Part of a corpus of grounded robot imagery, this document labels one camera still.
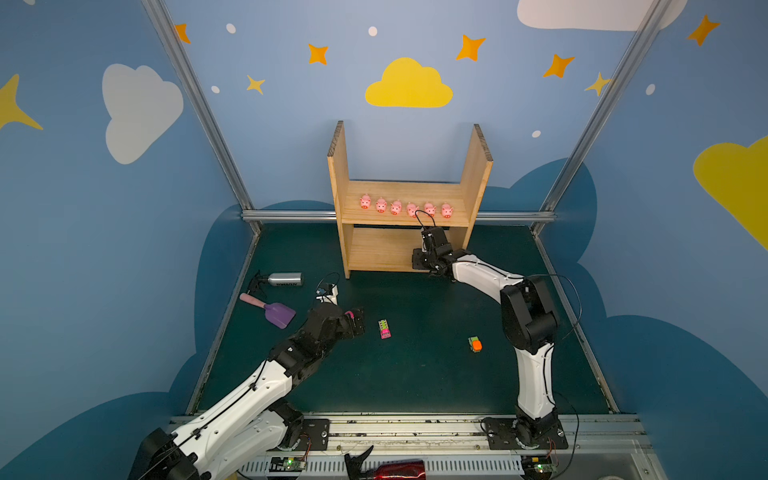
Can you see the green circuit board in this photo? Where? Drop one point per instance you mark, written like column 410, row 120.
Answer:
column 537, row 468
column 287, row 465

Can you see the left green circuit board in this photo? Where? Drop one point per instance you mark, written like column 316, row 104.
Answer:
column 287, row 465

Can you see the purple pink toy shovel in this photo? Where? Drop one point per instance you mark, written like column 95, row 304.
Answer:
column 277, row 314

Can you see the green orange toy truck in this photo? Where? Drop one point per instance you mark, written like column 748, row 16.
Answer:
column 475, row 344

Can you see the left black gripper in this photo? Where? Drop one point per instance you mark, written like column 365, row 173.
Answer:
column 351, row 320

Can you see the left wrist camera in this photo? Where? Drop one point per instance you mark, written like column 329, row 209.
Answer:
column 327, row 293

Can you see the pink toy pig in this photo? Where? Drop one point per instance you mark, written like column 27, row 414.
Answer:
column 381, row 205
column 396, row 207
column 430, row 209
column 412, row 208
column 447, row 211
column 365, row 201

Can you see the pink striped toy truck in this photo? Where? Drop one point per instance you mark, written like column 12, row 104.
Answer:
column 384, row 329

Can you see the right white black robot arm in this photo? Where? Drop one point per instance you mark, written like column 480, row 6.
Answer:
column 528, row 319

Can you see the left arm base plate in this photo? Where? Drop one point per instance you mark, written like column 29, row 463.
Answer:
column 311, row 434

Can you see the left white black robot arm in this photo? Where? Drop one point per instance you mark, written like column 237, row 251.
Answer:
column 254, row 416

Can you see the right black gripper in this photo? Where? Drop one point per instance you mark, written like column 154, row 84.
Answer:
column 424, row 259

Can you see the red black clamp tool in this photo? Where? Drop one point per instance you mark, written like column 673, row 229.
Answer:
column 401, row 470

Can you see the wooden two-tier shelf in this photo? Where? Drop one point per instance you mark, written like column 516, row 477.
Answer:
column 372, row 241

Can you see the right green circuit board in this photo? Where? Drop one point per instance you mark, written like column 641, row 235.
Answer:
column 537, row 468

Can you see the silver spray bottle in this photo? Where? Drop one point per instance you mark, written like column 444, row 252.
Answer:
column 277, row 279

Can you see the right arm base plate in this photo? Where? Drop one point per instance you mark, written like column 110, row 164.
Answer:
column 524, row 433

